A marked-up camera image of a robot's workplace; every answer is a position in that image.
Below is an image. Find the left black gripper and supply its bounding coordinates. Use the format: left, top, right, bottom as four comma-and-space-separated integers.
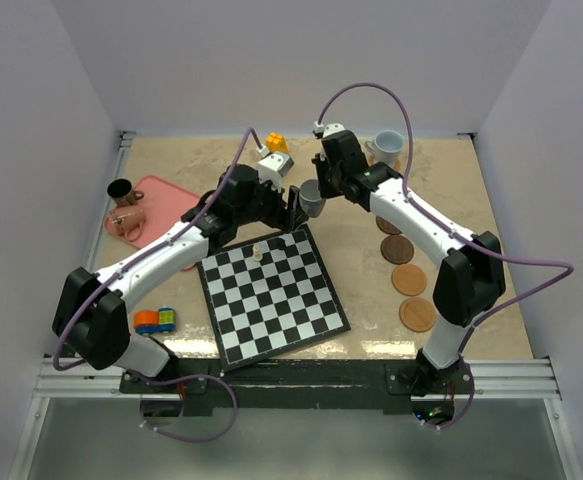
235, 172, 308, 233

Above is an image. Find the grey printed mug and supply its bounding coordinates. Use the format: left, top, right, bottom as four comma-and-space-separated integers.
299, 179, 326, 218

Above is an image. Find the light blue cup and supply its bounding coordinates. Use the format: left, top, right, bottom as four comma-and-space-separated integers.
364, 130, 405, 166

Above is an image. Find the dark wooden coaster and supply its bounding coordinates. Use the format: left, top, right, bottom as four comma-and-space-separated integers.
376, 216, 402, 235
380, 235, 415, 265

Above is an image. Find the black white chessboard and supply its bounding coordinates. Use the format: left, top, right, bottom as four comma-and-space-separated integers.
197, 225, 351, 371

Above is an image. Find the light wooden coaster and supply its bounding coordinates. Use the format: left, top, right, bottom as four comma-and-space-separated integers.
399, 298, 436, 333
391, 264, 427, 296

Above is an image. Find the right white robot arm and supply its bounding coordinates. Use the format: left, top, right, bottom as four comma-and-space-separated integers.
312, 124, 506, 395

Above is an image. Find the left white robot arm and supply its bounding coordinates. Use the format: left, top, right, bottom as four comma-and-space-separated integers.
52, 158, 307, 392

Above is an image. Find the pink patterned cup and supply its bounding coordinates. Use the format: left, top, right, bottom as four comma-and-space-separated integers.
107, 205, 146, 241

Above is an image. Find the dark brown cup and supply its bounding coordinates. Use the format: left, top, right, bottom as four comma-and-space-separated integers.
107, 178, 145, 207

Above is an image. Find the black chess piece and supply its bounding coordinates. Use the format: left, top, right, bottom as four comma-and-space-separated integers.
274, 237, 286, 250

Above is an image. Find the white chess piece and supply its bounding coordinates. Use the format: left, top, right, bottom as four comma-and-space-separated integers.
252, 245, 263, 262

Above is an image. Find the yellow blue block structure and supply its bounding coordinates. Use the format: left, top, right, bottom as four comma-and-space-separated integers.
265, 132, 290, 155

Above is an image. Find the pink plastic tray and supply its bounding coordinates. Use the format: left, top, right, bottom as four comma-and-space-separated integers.
103, 175, 200, 249

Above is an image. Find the orange blue toy car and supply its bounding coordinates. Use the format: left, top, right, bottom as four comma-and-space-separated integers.
133, 307, 177, 335

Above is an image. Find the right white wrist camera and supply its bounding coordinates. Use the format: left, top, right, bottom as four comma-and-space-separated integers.
312, 121, 346, 140

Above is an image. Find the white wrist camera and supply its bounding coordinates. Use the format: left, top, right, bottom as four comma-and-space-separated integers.
312, 121, 346, 140
256, 152, 294, 192

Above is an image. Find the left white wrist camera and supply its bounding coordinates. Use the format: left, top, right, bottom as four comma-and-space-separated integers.
256, 152, 294, 192

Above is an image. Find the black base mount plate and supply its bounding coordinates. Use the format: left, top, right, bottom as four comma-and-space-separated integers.
120, 359, 475, 423

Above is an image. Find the aluminium rail frame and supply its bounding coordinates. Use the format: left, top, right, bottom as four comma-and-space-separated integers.
34, 359, 561, 400

